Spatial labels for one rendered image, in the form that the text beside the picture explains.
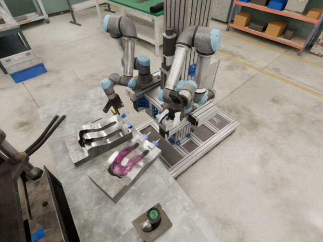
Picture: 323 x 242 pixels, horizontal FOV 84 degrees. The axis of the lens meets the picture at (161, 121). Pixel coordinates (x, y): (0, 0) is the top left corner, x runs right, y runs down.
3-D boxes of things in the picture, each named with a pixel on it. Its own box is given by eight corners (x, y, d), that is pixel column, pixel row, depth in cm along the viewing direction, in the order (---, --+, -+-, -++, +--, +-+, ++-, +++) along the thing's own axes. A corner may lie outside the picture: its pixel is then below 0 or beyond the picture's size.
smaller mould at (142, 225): (158, 205, 121) (158, 201, 116) (172, 226, 112) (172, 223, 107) (132, 224, 113) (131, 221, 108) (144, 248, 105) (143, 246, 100)
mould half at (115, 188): (138, 138, 159) (137, 130, 151) (161, 153, 148) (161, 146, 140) (91, 181, 132) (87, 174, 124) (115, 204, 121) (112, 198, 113)
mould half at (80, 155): (120, 120, 173) (117, 110, 163) (132, 138, 159) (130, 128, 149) (67, 144, 154) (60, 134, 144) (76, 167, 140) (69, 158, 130)
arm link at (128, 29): (142, 19, 129) (136, 87, 147) (127, 18, 131) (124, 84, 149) (135, 16, 118) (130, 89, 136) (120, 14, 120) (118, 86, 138)
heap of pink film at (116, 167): (130, 145, 147) (129, 139, 141) (147, 156, 139) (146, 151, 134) (105, 167, 133) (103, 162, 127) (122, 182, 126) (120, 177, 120)
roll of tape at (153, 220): (157, 225, 107) (157, 223, 104) (145, 220, 108) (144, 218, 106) (162, 211, 112) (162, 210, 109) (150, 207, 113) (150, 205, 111)
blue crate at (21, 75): (41, 64, 394) (36, 55, 378) (48, 72, 374) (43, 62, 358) (10, 75, 367) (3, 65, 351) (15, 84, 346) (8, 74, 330)
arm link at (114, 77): (125, 80, 149) (119, 89, 142) (112, 78, 151) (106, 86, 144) (123, 72, 143) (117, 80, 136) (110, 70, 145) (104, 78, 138)
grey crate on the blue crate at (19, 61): (36, 55, 379) (32, 48, 368) (43, 63, 358) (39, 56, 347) (3, 66, 351) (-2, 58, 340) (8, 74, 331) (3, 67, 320)
